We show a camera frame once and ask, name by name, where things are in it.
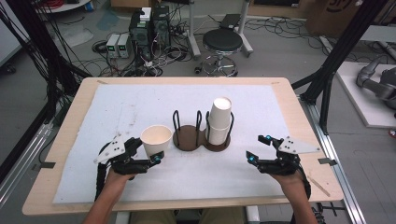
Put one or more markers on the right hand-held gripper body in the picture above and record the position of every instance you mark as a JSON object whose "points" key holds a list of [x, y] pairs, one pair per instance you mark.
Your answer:
{"points": [[295, 146]]}

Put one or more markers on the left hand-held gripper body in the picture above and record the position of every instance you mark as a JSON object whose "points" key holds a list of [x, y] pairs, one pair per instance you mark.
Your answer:
{"points": [[110, 151]]}

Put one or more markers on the single white paper cup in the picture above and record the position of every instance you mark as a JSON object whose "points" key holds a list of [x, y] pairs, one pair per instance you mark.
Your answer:
{"points": [[155, 138]]}

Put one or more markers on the stack of white paper cups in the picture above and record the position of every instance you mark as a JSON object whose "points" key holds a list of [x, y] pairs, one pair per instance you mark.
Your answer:
{"points": [[219, 121]]}

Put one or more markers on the person's left hand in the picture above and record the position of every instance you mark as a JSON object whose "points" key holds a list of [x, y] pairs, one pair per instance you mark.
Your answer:
{"points": [[120, 179]]}

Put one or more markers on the person's right hand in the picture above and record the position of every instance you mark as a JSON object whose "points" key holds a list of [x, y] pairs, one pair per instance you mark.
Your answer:
{"points": [[288, 180]]}

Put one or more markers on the black tape strip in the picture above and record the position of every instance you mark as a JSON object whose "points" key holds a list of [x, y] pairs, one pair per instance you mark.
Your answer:
{"points": [[46, 165], [327, 161]]}

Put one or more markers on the white table mat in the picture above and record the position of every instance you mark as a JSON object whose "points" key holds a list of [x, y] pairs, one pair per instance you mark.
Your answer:
{"points": [[193, 177]]}

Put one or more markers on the thin wooden strip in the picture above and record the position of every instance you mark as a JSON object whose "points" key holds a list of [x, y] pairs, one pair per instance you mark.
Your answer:
{"points": [[320, 187]]}

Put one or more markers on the white table leg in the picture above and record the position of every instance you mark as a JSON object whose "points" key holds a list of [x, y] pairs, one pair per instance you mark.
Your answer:
{"points": [[122, 217], [252, 214]]}

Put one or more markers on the person's right leg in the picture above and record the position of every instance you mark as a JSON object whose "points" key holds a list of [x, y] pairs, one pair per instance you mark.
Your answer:
{"points": [[222, 216]]}

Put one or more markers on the white base board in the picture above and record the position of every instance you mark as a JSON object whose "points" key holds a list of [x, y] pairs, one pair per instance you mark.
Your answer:
{"points": [[358, 99]]}

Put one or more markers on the grey bench power supply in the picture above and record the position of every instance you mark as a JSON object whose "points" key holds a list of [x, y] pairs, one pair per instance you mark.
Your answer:
{"points": [[112, 46], [124, 46]]}

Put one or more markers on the white stand leg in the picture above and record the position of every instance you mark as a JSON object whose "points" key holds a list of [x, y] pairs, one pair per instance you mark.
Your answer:
{"points": [[246, 34], [193, 34]]}

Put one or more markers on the black round stool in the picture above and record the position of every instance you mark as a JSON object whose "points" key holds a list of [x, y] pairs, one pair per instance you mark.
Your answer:
{"points": [[222, 42]]}

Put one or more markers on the black computer tower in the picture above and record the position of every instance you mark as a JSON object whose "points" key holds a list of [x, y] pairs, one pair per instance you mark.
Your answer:
{"points": [[140, 34], [161, 26]]}

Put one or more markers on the black flat device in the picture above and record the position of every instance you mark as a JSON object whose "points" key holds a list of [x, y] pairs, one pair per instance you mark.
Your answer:
{"points": [[229, 21]]}

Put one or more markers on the small white box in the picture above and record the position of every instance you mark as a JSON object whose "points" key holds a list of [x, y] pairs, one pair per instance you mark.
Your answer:
{"points": [[145, 14]]}

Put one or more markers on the brown cardboard box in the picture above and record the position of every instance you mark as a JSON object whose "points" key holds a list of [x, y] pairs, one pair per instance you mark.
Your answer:
{"points": [[336, 15]]}

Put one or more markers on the white round table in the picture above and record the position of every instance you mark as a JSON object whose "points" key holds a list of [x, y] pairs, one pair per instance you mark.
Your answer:
{"points": [[67, 6]]}

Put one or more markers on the aluminium rail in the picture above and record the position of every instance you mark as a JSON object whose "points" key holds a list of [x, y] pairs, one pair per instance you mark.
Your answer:
{"points": [[336, 174], [21, 161]]}

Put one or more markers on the black metal frame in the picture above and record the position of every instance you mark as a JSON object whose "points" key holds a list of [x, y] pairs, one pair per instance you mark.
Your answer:
{"points": [[339, 53], [37, 49]]}

